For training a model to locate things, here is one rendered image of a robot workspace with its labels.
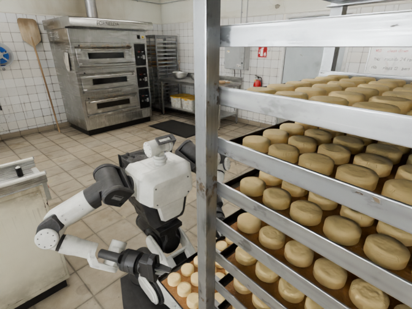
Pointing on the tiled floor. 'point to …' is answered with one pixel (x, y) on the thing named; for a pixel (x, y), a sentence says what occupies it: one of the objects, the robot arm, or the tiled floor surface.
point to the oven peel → (30, 29)
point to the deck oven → (102, 71)
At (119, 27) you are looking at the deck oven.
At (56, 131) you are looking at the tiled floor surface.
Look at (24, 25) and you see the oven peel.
